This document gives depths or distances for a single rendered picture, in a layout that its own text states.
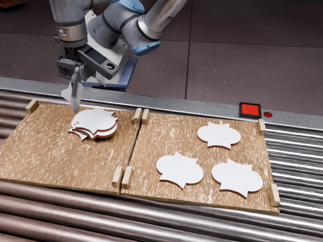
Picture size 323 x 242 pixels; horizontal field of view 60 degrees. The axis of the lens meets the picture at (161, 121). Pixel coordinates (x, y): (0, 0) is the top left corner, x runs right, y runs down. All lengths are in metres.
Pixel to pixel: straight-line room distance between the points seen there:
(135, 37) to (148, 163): 0.55
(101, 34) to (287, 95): 2.12
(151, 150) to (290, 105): 2.13
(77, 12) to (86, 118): 0.35
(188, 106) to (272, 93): 1.95
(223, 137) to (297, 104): 2.03
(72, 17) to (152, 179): 0.46
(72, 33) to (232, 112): 0.62
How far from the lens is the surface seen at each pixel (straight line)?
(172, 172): 0.80
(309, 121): 1.13
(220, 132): 0.93
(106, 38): 1.28
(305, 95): 3.06
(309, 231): 0.83
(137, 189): 0.78
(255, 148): 0.92
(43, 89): 1.27
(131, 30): 1.19
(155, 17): 1.11
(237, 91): 2.88
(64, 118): 1.04
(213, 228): 0.75
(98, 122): 0.91
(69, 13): 0.74
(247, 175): 0.82
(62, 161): 0.89
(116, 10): 1.24
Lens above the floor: 1.56
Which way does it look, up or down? 40 degrees down
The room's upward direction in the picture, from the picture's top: straight up
